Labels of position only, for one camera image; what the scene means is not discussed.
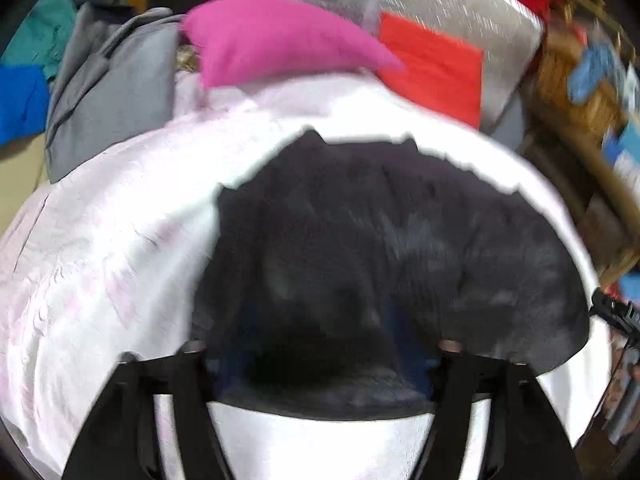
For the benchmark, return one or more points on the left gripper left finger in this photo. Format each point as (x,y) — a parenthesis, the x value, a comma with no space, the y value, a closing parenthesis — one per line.
(119,438)

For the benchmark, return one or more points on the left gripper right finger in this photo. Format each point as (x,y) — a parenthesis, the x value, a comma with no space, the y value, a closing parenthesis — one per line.
(525,438)

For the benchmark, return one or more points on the dark quilted puffer jacket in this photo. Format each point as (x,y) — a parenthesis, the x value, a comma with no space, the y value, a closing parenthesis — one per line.
(339,268)

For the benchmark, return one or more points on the white textured bedspread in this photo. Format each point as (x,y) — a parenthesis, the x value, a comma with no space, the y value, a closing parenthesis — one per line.
(106,260)

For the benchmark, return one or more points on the wooden shelf unit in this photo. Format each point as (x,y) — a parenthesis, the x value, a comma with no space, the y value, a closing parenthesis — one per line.
(564,141)

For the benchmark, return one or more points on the wicker basket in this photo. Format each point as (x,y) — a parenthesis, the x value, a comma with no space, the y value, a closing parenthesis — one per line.
(560,54)

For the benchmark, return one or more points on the light blue cloth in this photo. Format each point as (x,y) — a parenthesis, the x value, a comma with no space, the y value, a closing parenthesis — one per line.
(598,63)

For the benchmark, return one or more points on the red pillow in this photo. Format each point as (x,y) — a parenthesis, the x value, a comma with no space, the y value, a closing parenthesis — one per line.
(440,72)

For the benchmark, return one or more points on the blue garment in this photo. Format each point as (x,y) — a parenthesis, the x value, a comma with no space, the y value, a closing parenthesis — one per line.
(24,101)

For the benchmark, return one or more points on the grey garment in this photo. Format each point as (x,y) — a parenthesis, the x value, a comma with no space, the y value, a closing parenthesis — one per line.
(115,81)

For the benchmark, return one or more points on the silver foil insulation sheet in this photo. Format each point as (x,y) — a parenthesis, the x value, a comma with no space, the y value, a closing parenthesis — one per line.
(505,30)

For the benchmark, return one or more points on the teal garment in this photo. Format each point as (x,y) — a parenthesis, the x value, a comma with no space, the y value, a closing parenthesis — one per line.
(42,37)

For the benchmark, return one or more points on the magenta pillow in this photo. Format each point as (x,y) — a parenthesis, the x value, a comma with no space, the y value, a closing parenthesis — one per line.
(240,41)

